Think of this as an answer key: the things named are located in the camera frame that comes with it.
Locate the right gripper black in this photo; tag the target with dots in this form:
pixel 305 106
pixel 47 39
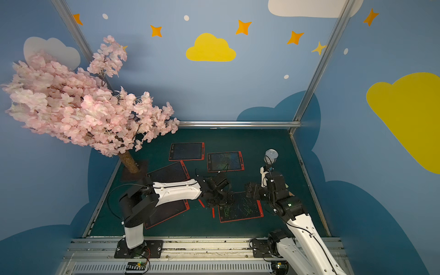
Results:
pixel 259 189

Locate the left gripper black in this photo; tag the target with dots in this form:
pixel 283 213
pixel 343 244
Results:
pixel 220 187

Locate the red tablet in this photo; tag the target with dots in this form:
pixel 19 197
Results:
pixel 225 161
pixel 176 172
pixel 187 151
pixel 240 211
pixel 166 212

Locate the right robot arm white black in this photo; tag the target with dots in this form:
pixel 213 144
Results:
pixel 301 245

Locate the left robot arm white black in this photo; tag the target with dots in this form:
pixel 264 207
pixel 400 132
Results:
pixel 143 199

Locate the silver tin can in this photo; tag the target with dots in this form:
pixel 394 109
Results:
pixel 271 156

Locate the right circuit board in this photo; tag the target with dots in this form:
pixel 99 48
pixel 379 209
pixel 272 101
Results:
pixel 279 268

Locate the circuit board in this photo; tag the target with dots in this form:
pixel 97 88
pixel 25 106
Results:
pixel 279 268
pixel 136 268

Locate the left circuit board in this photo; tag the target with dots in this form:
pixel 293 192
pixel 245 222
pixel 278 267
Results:
pixel 136 268

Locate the pink cherry blossom tree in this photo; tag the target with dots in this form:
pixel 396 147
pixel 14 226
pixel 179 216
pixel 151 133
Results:
pixel 78 107

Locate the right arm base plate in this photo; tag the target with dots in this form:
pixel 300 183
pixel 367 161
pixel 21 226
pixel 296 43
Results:
pixel 265 248

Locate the aluminium back rail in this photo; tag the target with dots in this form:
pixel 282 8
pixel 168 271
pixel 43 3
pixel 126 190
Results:
pixel 240 124

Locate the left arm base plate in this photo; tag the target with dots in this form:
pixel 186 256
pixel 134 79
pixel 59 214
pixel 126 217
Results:
pixel 151 249

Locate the aluminium rail frame front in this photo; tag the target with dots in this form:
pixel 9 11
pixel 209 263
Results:
pixel 180 256

